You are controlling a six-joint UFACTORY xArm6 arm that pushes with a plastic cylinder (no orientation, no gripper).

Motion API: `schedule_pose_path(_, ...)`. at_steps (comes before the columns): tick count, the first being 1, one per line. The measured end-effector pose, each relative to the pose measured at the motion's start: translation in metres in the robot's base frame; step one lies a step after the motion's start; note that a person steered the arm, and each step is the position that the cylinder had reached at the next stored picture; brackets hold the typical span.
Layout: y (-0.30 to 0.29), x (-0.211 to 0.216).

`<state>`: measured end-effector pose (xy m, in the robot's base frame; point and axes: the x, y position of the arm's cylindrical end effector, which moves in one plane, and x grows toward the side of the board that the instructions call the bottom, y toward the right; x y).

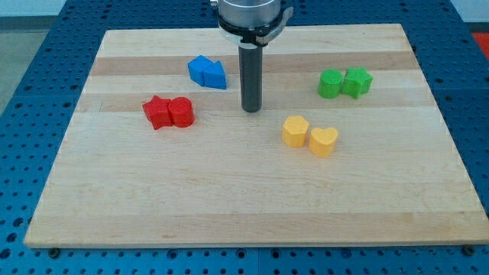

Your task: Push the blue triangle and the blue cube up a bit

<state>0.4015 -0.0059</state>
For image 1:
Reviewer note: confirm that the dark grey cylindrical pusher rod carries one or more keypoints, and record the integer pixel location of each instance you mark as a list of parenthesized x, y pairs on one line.
[(250, 65)]

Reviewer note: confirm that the blue triangle block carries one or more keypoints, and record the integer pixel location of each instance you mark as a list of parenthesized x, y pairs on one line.
[(214, 76)]

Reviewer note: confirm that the blue cube block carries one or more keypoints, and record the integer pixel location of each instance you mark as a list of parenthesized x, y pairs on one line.
[(196, 68)]

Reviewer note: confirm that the green cylinder block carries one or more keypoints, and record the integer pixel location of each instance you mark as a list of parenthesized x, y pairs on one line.
[(330, 83)]

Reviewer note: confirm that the yellow pentagon block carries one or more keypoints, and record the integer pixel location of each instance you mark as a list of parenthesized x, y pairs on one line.
[(294, 131)]

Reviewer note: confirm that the red cylinder block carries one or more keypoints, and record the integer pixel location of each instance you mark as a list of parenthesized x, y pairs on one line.
[(181, 112)]

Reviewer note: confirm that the red star block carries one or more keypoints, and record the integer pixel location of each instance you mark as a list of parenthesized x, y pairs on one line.
[(157, 112)]

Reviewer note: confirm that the yellow heart block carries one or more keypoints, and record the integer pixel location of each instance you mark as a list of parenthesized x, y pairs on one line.
[(322, 141)]

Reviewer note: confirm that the green star block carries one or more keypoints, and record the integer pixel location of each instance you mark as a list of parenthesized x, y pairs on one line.
[(357, 82)]

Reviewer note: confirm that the light wooden board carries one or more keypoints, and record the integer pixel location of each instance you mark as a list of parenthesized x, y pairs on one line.
[(394, 178)]

